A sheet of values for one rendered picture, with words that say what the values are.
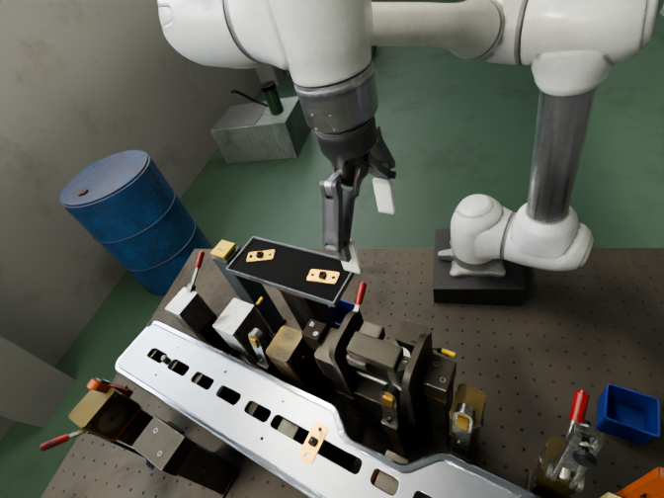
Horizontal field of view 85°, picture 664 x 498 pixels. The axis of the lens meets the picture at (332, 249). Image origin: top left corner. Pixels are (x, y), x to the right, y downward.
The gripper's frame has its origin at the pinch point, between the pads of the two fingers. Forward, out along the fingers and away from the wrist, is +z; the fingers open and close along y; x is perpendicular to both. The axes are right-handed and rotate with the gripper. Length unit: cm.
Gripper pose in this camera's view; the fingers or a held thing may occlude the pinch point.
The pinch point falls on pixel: (370, 234)
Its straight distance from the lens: 58.4
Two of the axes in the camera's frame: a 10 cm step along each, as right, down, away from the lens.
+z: 2.4, 6.7, 7.0
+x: 8.5, 2.0, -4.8
